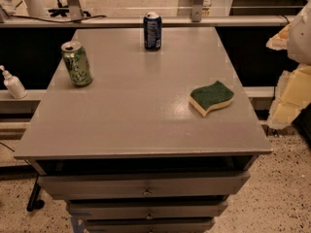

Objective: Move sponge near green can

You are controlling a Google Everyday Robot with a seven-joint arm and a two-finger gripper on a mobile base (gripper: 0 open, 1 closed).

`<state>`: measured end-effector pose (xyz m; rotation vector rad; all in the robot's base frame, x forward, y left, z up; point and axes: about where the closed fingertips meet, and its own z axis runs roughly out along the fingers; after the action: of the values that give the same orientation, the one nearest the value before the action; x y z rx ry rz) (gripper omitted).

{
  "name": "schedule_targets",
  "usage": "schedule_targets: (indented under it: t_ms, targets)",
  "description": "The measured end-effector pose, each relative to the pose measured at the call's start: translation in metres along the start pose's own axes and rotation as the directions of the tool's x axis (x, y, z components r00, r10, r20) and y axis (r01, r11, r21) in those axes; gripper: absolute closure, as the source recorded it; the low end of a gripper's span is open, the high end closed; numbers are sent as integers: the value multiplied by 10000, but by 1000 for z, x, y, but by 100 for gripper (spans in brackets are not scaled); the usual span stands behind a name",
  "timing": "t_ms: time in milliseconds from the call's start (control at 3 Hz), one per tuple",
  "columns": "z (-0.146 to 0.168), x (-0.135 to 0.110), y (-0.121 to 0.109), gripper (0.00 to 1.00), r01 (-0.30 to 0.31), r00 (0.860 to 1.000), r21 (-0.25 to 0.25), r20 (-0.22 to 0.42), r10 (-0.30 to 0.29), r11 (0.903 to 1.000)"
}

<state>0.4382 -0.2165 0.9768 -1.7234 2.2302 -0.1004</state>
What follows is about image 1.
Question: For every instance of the grey drawer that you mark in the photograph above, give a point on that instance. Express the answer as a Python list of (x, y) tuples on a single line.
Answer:
[(147, 209), (143, 185), (167, 225)]

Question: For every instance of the top grey drawer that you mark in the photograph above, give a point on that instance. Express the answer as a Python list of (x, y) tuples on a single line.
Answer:
[(143, 185)]

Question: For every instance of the blue soda can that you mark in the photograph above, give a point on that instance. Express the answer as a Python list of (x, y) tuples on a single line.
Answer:
[(152, 31)]

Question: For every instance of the green and yellow sponge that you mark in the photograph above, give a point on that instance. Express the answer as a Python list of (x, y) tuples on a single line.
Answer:
[(212, 97)]

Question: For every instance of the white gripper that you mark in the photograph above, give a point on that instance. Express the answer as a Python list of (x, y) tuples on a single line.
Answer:
[(301, 38)]

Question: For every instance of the middle grey drawer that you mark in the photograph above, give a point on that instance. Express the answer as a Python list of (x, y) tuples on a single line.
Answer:
[(147, 209)]

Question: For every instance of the bottom grey drawer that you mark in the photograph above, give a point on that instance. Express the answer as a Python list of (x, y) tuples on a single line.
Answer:
[(167, 225)]

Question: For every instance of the green soda can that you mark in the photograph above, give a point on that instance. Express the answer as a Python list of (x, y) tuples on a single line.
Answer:
[(76, 62)]

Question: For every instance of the white pump bottle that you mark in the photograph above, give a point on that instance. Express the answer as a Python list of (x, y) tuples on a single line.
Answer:
[(13, 84)]

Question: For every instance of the grey drawer cabinet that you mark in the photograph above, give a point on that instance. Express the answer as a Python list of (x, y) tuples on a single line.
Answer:
[(135, 116)]

